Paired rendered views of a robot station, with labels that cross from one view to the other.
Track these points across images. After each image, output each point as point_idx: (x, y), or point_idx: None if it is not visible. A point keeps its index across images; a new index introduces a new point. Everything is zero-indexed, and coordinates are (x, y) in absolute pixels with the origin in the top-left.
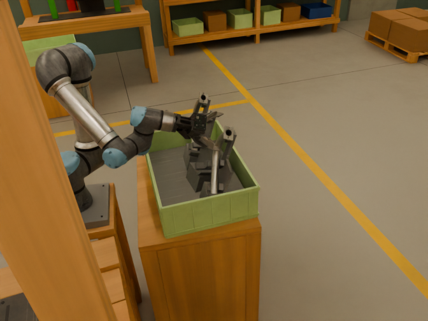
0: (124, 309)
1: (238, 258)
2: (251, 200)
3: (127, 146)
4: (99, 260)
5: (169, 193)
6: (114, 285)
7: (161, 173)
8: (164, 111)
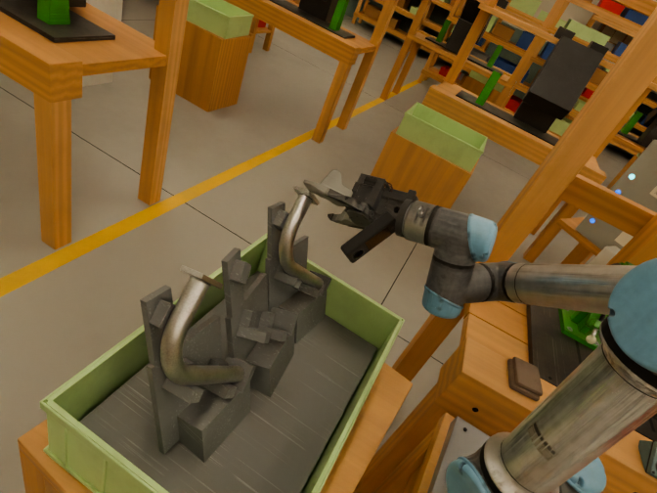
0: (472, 306)
1: None
2: None
3: (492, 262)
4: (488, 357)
5: (329, 392)
6: (474, 330)
7: (296, 456)
8: (433, 205)
